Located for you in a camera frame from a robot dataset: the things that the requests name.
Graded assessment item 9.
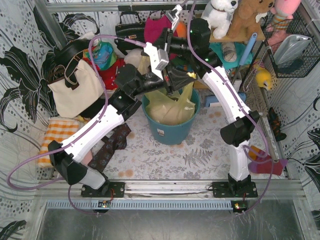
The white fluffy plush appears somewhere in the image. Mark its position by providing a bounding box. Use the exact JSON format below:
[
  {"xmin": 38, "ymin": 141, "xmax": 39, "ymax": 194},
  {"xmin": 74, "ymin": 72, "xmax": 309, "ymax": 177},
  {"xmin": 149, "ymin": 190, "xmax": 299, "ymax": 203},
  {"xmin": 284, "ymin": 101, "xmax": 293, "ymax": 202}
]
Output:
[{"xmin": 124, "ymin": 48, "xmax": 143, "ymax": 68}]

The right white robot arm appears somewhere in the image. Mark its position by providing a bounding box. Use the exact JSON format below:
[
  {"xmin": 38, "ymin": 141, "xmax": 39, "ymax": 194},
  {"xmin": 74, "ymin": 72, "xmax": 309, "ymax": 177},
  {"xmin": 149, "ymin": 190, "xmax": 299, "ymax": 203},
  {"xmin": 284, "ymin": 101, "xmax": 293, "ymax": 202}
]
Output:
[{"xmin": 155, "ymin": 18, "xmax": 260, "ymax": 198}]

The dark patterned necktie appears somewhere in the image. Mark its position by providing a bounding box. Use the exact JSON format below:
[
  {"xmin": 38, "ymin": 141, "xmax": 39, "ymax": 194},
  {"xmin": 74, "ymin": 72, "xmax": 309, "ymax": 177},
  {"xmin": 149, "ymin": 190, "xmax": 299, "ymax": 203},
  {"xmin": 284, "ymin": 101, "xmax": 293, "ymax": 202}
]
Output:
[{"xmin": 88, "ymin": 123, "xmax": 131, "ymax": 173}]

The red cloth in basket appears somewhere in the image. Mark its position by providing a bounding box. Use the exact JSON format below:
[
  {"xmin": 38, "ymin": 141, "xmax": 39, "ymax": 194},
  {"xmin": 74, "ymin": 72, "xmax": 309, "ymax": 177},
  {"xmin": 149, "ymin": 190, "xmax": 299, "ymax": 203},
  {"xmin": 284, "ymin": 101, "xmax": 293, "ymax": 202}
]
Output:
[{"xmin": 98, "ymin": 58, "xmax": 125, "ymax": 90}]

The purple orange sock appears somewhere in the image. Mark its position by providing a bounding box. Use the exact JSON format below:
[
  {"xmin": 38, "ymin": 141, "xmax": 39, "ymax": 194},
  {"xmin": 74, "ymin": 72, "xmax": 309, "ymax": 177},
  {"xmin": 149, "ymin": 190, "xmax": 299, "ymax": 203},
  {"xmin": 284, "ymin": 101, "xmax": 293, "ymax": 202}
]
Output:
[{"xmin": 248, "ymin": 150, "xmax": 288, "ymax": 176}]

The brown teddy bear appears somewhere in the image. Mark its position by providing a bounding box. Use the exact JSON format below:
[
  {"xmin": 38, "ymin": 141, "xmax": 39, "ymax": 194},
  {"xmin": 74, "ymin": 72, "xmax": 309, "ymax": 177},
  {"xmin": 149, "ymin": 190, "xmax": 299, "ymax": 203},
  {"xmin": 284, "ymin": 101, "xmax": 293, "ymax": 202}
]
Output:
[{"xmin": 227, "ymin": 0, "xmax": 275, "ymax": 39}]

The orange plush toy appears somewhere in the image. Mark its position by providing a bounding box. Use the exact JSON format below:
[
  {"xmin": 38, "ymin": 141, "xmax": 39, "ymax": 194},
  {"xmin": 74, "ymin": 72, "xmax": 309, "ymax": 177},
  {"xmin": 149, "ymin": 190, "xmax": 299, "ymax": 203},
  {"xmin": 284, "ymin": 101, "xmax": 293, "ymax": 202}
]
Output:
[{"xmin": 175, "ymin": 22, "xmax": 187, "ymax": 39}]

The wooden shelf rack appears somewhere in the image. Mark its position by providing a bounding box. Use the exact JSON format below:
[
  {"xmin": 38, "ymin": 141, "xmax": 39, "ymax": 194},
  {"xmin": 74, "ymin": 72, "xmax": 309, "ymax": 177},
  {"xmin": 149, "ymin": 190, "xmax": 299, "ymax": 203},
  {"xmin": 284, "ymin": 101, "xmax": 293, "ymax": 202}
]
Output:
[{"xmin": 192, "ymin": 13, "xmax": 267, "ymax": 86}]

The beige chenille duster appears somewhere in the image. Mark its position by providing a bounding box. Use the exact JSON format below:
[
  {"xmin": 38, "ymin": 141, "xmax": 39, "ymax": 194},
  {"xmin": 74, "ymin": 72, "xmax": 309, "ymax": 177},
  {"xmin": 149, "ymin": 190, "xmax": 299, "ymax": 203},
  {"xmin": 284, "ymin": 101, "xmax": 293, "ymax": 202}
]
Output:
[{"xmin": 241, "ymin": 70, "xmax": 268, "ymax": 117}]

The white plush dog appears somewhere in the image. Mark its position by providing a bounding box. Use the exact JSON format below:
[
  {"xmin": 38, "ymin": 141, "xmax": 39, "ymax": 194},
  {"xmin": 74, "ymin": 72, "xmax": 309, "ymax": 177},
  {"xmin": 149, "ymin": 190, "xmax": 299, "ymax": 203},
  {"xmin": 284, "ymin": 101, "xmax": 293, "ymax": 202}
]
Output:
[{"xmin": 201, "ymin": 0, "xmax": 239, "ymax": 40}]

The yellow trash bag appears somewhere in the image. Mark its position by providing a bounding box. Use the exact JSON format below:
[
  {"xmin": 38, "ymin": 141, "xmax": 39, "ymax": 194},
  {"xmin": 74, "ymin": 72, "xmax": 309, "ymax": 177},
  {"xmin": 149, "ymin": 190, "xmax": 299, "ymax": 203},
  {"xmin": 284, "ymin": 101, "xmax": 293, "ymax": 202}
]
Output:
[{"xmin": 137, "ymin": 56, "xmax": 197, "ymax": 126}]

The black round hat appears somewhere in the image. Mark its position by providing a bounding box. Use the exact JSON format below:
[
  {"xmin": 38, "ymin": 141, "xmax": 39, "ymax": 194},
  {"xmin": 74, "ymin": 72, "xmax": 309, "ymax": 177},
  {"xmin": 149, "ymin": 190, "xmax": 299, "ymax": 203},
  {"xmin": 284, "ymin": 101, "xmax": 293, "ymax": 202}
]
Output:
[{"xmin": 54, "ymin": 39, "xmax": 90, "ymax": 67}]

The pink plush toy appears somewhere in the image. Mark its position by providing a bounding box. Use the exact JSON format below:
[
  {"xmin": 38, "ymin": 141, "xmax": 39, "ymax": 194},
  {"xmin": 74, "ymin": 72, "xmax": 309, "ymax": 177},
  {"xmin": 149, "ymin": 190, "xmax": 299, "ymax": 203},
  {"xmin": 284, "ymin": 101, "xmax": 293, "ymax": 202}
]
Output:
[{"xmin": 266, "ymin": 0, "xmax": 301, "ymax": 32}]

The yellow plush duck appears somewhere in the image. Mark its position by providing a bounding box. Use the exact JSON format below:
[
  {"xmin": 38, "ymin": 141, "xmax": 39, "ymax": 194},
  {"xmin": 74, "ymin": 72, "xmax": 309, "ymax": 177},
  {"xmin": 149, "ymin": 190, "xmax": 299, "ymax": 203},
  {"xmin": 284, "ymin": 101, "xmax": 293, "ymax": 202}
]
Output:
[{"xmin": 253, "ymin": 61, "xmax": 272, "ymax": 91}]

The teal trash bin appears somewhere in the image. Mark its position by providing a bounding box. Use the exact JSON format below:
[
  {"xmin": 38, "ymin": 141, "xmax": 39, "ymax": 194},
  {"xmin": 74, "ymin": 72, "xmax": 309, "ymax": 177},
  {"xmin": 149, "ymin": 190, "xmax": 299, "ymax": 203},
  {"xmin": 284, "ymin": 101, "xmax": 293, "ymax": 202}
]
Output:
[{"xmin": 141, "ymin": 89, "xmax": 201, "ymax": 146}]

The teal folded cloth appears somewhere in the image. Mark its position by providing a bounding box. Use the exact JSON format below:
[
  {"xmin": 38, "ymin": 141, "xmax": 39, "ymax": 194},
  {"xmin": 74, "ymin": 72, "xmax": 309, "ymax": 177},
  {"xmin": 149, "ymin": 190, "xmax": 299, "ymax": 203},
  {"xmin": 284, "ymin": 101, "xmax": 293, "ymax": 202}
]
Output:
[{"xmin": 209, "ymin": 42, "xmax": 253, "ymax": 70}]

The magenta knit hat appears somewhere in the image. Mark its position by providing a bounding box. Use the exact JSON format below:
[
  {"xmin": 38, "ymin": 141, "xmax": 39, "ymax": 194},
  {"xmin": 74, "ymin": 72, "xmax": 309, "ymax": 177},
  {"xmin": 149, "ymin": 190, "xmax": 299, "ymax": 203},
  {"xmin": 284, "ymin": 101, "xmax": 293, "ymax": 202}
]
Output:
[{"xmin": 144, "ymin": 15, "xmax": 172, "ymax": 44}]

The colourful striped cloth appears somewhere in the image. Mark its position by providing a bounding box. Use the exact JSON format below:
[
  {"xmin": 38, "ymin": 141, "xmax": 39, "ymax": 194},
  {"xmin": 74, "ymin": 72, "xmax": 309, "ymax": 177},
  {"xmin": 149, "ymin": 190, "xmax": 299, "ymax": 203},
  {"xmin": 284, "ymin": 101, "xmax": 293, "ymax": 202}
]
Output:
[{"xmin": 91, "ymin": 41, "xmax": 117, "ymax": 71}]

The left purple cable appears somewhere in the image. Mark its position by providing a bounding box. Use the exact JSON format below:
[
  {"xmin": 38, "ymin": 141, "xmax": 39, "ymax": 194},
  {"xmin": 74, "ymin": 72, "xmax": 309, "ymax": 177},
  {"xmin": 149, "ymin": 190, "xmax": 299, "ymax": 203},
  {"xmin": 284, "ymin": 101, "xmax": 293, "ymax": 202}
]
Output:
[{"xmin": 6, "ymin": 34, "xmax": 153, "ymax": 216}]

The silver foil pouch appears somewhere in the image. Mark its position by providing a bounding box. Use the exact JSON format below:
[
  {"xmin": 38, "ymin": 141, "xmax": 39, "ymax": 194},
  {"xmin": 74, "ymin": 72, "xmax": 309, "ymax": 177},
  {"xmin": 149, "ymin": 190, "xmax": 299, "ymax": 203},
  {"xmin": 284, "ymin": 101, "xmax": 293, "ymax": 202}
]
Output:
[{"xmin": 273, "ymin": 34, "xmax": 312, "ymax": 65}]

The orange checked towel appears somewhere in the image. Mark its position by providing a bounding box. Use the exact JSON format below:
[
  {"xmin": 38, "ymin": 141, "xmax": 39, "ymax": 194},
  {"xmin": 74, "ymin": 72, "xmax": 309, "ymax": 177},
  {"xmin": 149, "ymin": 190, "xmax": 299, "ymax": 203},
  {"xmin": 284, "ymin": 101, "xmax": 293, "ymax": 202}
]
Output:
[{"xmin": 39, "ymin": 117, "xmax": 82, "ymax": 155}]

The black wire basket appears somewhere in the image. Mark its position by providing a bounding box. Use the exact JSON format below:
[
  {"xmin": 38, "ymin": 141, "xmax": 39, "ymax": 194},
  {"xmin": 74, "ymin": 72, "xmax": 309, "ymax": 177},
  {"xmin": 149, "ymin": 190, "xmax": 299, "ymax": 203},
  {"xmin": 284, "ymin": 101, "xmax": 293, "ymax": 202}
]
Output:
[{"xmin": 261, "ymin": 12, "xmax": 320, "ymax": 78}]

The black leather handbag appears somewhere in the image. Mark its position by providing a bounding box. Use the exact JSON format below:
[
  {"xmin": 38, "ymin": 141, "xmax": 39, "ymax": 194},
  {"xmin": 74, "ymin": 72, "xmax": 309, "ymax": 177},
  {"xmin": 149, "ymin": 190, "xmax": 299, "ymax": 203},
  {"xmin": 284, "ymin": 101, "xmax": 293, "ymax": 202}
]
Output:
[{"xmin": 114, "ymin": 11, "xmax": 146, "ymax": 56}]

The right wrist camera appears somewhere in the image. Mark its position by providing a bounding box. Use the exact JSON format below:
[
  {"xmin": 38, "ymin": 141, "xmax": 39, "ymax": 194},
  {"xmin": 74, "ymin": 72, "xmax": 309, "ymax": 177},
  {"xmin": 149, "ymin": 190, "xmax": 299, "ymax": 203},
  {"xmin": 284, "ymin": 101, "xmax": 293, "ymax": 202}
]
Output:
[{"xmin": 165, "ymin": 4, "xmax": 183, "ymax": 32}]

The metal base rail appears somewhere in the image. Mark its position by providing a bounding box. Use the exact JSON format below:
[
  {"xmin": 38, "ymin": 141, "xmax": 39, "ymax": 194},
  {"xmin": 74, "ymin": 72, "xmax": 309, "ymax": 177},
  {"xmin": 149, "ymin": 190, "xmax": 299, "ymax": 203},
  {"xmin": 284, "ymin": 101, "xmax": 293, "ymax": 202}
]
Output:
[{"xmin": 35, "ymin": 179, "xmax": 307, "ymax": 211}]

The grey patterned pouch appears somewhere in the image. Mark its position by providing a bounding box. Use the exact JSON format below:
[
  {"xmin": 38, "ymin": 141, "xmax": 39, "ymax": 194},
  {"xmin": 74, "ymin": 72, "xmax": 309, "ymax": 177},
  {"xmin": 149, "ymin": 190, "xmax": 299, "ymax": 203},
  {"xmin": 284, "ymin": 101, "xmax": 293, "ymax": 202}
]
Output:
[{"xmin": 221, "ymin": 42, "xmax": 237, "ymax": 63}]

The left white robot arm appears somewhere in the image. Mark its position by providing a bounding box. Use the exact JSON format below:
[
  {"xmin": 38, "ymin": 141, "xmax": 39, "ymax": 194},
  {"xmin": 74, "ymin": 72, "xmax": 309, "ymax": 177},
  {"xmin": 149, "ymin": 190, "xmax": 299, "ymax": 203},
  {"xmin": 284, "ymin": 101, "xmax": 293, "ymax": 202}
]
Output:
[{"xmin": 48, "ymin": 64, "xmax": 196, "ymax": 197}]

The cream tote bag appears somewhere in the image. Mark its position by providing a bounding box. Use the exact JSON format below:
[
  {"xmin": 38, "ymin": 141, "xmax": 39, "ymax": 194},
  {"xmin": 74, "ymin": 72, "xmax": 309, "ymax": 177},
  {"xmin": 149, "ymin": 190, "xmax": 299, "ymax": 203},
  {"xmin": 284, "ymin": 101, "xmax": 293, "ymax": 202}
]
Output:
[{"xmin": 48, "ymin": 60, "xmax": 105, "ymax": 118}]

